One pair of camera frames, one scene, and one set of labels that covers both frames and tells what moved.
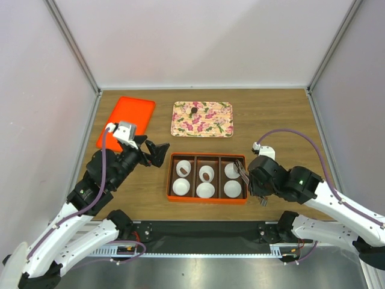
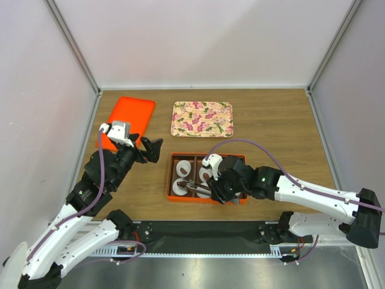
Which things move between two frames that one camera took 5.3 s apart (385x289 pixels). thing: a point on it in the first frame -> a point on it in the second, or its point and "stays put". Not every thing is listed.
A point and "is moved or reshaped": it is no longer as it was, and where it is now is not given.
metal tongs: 241,170 is moved or reshaped
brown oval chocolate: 206,176 stays put
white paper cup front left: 181,186 stays put
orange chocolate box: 206,178 stays put
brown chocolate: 183,171 stays put
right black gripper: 254,189 -> 217,192
